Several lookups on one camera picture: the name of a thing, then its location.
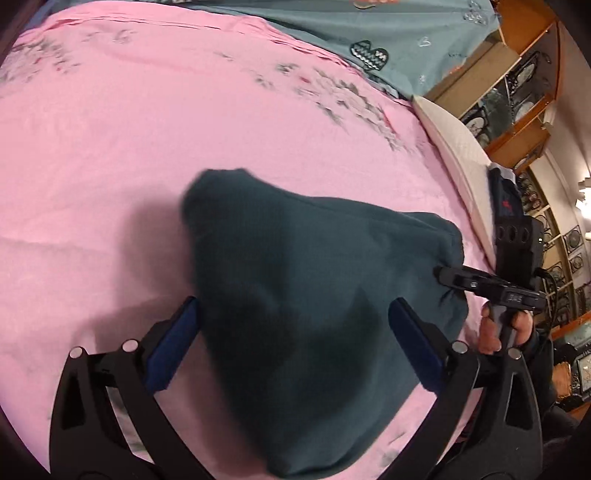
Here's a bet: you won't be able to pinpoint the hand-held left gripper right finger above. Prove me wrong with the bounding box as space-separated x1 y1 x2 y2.
382 298 544 480

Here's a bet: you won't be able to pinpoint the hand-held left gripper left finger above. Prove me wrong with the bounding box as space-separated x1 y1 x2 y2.
48 295 214 480

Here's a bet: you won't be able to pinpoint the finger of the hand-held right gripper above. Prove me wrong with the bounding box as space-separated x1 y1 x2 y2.
433 264 507 296

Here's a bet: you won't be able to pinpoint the dark teal pants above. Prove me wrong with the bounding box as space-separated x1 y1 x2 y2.
179 167 472 479

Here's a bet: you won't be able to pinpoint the person's right hand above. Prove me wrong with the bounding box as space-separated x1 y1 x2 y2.
477 299 537 357

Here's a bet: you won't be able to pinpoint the navy garment with red embroidery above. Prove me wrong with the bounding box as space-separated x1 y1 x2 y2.
486 163 528 228

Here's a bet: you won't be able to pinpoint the white quilted pillow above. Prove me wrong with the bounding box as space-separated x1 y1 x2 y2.
412 94 500 274

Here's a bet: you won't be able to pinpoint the wooden display cabinet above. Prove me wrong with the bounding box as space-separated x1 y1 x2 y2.
424 0 591 412

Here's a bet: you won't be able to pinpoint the group of decorative plates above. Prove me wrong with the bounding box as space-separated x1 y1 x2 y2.
462 50 591 326

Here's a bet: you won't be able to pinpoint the pink floral bedsheet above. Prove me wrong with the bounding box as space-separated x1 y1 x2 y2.
0 0 498 480

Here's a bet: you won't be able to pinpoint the teal heart-print blanket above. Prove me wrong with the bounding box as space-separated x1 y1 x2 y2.
203 0 503 100

